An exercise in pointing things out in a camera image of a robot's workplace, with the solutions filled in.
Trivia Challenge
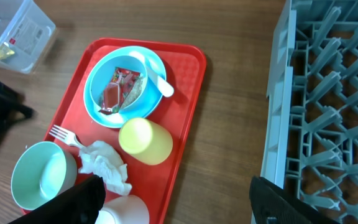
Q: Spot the grey dishwasher rack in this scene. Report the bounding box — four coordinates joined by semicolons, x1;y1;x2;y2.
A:
260;0;358;223

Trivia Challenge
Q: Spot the red snack wrapper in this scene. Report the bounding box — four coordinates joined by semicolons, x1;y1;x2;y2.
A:
99;67;143;115

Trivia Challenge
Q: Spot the mint green bowl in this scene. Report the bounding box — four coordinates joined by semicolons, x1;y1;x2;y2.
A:
11;141;78;210

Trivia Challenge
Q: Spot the white plastic fork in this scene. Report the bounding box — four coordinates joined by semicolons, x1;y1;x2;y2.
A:
49;124;85;149

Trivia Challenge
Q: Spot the red plastic tray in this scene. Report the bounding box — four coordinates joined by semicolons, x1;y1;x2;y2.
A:
50;38;206;223

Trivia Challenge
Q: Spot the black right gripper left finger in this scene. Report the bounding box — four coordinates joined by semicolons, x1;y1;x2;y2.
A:
9;175;106;224

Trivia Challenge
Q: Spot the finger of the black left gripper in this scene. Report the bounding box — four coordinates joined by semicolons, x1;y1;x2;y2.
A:
0;93;34;119

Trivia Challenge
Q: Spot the yellow plastic cup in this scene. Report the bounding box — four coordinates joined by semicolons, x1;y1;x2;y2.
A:
118;118;173;166

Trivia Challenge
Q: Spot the light blue plate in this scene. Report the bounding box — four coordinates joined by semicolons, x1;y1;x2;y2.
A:
83;46;167;128

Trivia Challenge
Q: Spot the clear plastic bin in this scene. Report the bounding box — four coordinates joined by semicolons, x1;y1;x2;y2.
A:
0;0;56;74

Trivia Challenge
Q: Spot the white napkin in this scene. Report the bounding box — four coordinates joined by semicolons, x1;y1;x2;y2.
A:
78;141;132;196

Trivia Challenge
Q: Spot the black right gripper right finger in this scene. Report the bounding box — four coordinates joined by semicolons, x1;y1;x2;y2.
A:
249;176;337;224

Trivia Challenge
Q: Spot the white plastic cup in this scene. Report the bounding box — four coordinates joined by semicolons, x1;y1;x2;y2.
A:
95;195;150;224

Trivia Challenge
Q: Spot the light blue bowl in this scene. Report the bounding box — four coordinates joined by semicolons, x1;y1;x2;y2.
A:
89;55;147;114

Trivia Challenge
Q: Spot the white plastic spoon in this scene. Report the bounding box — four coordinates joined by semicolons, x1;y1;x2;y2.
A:
129;51;174;98

